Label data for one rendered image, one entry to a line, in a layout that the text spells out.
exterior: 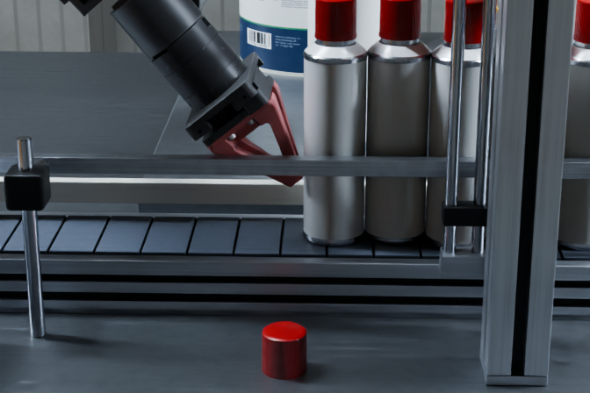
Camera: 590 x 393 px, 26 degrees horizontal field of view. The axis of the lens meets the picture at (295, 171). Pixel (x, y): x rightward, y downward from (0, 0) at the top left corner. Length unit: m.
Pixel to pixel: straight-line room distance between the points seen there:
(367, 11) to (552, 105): 0.42
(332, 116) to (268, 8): 0.57
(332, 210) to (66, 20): 2.80
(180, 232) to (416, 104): 0.23
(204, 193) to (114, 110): 0.54
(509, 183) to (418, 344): 0.18
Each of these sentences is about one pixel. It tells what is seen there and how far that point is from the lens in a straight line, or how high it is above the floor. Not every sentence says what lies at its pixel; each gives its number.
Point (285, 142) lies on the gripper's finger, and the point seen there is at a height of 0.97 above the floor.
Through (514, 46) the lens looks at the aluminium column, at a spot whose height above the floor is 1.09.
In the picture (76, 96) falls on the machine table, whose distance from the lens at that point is 1.71.
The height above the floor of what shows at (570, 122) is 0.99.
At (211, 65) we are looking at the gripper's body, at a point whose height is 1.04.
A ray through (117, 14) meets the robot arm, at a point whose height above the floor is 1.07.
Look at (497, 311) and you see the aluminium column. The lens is 0.94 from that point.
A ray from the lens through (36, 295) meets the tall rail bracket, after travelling 1.03.
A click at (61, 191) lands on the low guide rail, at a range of 1.13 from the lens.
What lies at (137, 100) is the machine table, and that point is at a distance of 1.68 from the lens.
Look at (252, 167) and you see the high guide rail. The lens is 1.02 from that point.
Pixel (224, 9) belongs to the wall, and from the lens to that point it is 3.94.
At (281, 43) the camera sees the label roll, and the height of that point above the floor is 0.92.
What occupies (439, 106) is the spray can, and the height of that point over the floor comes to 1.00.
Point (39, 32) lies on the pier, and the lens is 3.84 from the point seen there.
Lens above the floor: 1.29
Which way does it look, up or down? 19 degrees down
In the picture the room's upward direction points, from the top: straight up
